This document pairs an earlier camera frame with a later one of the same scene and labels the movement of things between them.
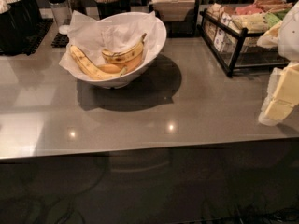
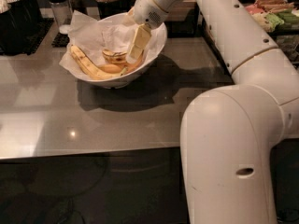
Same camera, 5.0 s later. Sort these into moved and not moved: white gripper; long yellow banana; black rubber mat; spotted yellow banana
Moved: white gripper
Not moved: long yellow banana; black rubber mat; spotted yellow banana
